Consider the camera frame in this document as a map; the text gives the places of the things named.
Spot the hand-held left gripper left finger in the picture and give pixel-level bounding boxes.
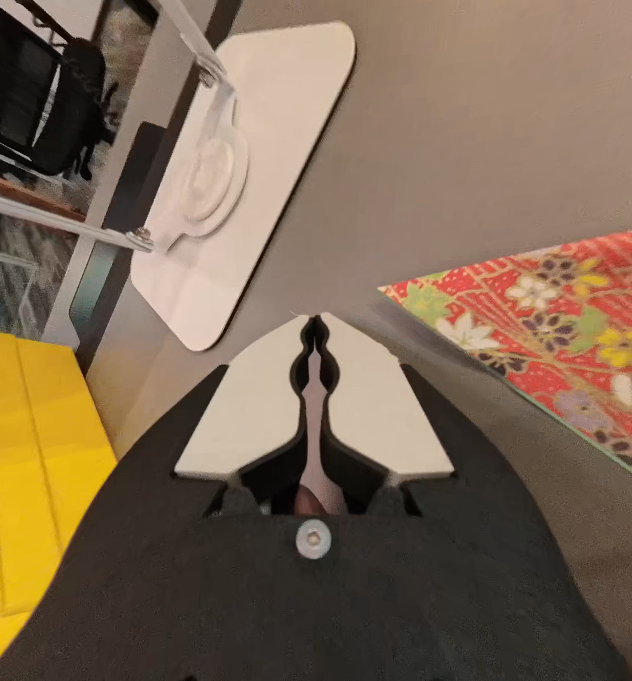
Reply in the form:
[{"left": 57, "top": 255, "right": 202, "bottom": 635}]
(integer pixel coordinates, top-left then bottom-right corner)
[{"left": 174, "top": 314, "right": 317, "bottom": 516}]

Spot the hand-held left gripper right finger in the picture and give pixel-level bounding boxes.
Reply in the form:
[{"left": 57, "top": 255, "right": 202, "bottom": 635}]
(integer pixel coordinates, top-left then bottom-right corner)
[{"left": 316, "top": 313, "right": 456, "bottom": 516}]

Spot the red floral origami paper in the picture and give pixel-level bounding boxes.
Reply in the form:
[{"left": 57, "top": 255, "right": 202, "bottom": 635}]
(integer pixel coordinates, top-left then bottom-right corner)
[{"left": 378, "top": 226, "right": 632, "bottom": 490}]

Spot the yellow box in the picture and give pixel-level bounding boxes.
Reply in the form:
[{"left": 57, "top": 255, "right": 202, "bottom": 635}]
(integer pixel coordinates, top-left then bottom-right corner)
[{"left": 0, "top": 328, "right": 118, "bottom": 681}]

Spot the wooden board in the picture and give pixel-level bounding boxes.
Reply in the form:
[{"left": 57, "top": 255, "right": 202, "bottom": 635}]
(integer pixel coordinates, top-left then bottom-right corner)
[{"left": 0, "top": 169, "right": 87, "bottom": 223}]

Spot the black office chair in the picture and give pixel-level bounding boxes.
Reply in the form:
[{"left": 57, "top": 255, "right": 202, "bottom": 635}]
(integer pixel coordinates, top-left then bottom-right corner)
[{"left": 0, "top": 0, "right": 121, "bottom": 183}]

